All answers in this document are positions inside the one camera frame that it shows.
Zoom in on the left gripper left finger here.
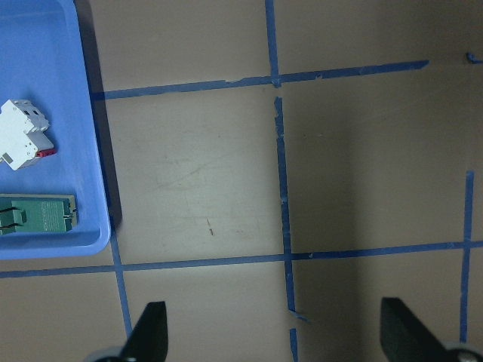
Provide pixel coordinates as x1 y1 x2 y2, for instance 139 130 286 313
118 302 168 362

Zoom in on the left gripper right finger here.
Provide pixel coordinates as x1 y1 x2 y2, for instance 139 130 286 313
380 297 451 362

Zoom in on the green terminal block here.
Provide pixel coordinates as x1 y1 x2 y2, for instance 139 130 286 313
1 194 78 235

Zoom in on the white circuit breaker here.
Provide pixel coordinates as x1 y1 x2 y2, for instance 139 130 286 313
1 100 57 170

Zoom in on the blue plastic tray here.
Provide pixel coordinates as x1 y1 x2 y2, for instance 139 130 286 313
0 0 112 262

